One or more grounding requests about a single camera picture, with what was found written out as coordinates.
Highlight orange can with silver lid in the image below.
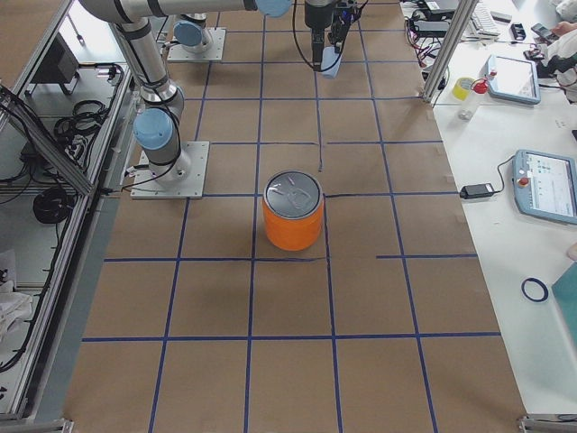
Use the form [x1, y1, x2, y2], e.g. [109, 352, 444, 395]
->
[262, 170, 324, 252]

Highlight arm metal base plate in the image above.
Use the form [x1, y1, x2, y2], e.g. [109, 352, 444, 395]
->
[130, 142, 210, 199]
[167, 24, 226, 62]

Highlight white keyboard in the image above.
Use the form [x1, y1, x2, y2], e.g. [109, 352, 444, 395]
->
[469, 1, 500, 38]

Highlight upper teach pendant tablet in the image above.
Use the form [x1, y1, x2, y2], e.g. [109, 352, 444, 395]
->
[485, 54, 541, 105]

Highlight lower teach pendant tablet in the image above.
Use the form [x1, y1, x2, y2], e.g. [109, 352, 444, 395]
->
[512, 150, 576, 226]

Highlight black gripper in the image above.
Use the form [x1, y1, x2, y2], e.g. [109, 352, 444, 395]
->
[310, 29, 325, 68]
[328, 4, 356, 45]

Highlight aluminium frame post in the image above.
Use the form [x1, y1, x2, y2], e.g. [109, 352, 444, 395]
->
[421, 0, 478, 103]

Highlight black power adapter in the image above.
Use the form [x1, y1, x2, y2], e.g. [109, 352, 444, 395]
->
[459, 183, 495, 199]

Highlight small clear tape roll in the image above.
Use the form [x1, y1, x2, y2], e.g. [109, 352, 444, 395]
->
[458, 109, 473, 121]

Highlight yellow tape roll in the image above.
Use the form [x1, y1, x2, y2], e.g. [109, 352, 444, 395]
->
[452, 77, 475, 101]

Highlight aluminium side frame rack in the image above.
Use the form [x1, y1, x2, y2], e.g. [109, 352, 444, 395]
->
[1, 1, 133, 424]

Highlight teach pendant tablet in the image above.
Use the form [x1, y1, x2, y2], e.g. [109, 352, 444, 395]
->
[512, 150, 576, 226]
[485, 54, 541, 105]

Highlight blue tape ring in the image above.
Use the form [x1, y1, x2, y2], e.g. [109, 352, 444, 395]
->
[521, 277, 550, 302]

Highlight light blue plastic cup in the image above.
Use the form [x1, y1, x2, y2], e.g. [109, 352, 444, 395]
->
[321, 46, 342, 79]

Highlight teal box corner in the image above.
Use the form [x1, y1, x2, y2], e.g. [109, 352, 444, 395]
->
[553, 263, 577, 343]

